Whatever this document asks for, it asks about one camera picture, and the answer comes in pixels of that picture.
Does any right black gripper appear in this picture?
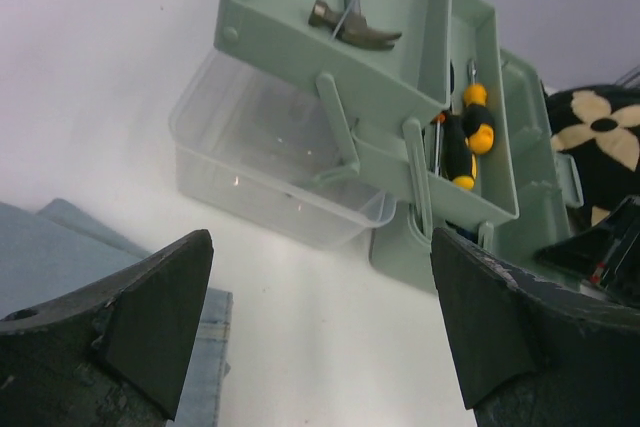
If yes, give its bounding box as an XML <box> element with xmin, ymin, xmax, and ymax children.
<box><xmin>534</xmin><ymin>196</ymin><xmax>639</xmax><ymax>307</ymax></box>

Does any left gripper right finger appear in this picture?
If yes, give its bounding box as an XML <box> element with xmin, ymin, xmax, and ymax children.
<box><xmin>431</xmin><ymin>228</ymin><xmax>639</xmax><ymax>426</ymax></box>

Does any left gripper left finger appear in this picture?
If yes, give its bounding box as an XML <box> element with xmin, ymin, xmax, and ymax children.
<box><xmin>1</xmin><ymin>229</ymin><xmax>214</xmax><ymax>426</ymax></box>

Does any small yellow black screwdriver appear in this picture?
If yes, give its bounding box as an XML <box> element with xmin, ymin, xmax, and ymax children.
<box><xmin>432</xmin><ymin>110</ymin><xmax>477</xmax><ymax>190</ymax></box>

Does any green plastic tool box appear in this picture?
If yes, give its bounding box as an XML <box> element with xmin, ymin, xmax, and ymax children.
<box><xmin>170</xmin><ymin>0</ymin><xmax>579</xmax><ymax>291</ymax></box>

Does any black handled claw hammer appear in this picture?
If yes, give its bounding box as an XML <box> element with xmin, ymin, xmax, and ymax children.
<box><xmin>307</xmin><ymin>0</ymin><xmax>402</xmax><ymax>51</ymax></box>

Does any folded blue denim cloth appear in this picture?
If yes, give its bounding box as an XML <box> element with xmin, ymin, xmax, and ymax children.
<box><xmin>1</xmin><ymin>200</ymin><xmax>232</xmax><ymax>426</ymax></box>

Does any black floral blanket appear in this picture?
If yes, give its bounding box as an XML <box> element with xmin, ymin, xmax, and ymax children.
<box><xmin>544</xmin><ymin>84</ymin><xmax>639</xmax><ymax>230</ymax></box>

